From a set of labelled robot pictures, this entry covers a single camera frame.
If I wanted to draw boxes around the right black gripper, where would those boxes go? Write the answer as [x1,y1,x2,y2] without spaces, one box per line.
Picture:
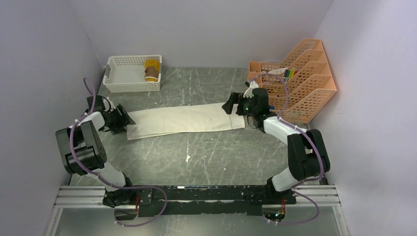
[222,91,257,117]

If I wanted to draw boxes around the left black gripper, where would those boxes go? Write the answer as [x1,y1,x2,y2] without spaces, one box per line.
[104,105,136,136]

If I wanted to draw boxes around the white towel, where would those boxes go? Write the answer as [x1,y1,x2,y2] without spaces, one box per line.
[126,103,245,140]

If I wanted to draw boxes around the yellow brown bear towel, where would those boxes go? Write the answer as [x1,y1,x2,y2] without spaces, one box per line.
[144,59,160,82]

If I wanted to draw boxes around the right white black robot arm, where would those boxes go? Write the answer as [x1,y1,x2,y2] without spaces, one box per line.
[222,88,330,204]

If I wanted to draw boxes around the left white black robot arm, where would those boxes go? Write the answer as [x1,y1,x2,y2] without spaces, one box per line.
[55,95,137,207]

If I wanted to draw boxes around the orange plastic file organizer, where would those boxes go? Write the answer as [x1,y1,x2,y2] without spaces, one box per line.
[248,38,337,124]

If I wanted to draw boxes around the colourful pens in organizer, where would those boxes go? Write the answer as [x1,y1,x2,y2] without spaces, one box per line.
[284,69,296,79]

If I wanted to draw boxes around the white plastic basket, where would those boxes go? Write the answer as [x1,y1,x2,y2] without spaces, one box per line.
[102,55,162,93]

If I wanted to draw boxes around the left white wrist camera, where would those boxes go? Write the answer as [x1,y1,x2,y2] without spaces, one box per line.
[104,97,116,112]

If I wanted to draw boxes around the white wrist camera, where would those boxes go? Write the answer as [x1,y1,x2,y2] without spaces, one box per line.
[243,80,259,98]
[104,97,116,112]

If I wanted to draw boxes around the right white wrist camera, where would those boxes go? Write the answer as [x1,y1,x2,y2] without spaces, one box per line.
[243,80,259,98]

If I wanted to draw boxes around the aluminium rail frame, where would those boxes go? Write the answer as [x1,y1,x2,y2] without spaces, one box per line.
[44,130,351,236]

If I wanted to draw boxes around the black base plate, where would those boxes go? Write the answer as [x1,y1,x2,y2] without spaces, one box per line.
[113,185,297,219]

